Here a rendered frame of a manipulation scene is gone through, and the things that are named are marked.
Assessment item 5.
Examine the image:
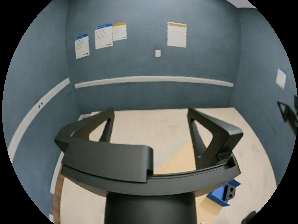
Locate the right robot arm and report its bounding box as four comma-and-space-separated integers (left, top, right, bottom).
243, 95, 298, 224

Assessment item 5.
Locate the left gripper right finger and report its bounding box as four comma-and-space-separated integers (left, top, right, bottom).
186, 107, 243, 171

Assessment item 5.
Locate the blue open tray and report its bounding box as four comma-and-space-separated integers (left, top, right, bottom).
206, 179, 241, 206

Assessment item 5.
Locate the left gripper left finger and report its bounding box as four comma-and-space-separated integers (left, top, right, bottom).
59, 107, 114, 143

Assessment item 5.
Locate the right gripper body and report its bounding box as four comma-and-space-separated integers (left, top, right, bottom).
283, 105, 294, 128

